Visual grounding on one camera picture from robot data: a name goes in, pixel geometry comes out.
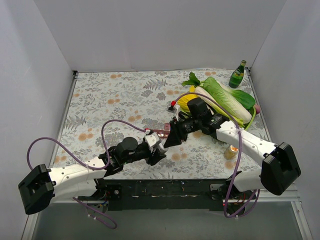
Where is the red weekly pill organizer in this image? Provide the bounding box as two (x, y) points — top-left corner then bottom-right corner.
(153, 122), (171, 139)

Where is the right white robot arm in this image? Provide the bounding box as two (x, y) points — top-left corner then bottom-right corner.
(164, 97), (301, 199)

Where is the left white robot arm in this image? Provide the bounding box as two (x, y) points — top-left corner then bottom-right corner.
(18, 135), (167, 215)

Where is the yellow napa cabbage toy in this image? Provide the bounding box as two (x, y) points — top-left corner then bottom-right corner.
(177, 85), (201, 113)

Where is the green bok choy toy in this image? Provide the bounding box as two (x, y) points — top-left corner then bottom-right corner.
(200, 77), (256, 111)

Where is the small orange-lid jar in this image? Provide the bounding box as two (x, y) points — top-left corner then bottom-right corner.
(223, 145), (239, 160)

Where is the floral patterned table mat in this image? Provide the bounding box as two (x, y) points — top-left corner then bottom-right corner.
(51, 70), (260, 180)

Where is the green glass bottle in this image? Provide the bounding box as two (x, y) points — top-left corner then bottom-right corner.
(228, 60), (247, 89)

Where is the green oval vegetable tray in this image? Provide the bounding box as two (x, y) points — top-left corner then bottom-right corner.
(179, 107), (257, 143)

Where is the pink radish toy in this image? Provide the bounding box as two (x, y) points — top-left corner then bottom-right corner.
(254, 104), (261, 115)

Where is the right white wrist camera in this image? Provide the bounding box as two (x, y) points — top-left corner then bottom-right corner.
(167, 100), (181, 121)

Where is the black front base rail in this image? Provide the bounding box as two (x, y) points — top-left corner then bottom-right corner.
(77, 178), (230, 211)

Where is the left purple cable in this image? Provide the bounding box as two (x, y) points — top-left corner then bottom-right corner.
(26, 119), (151, 230)

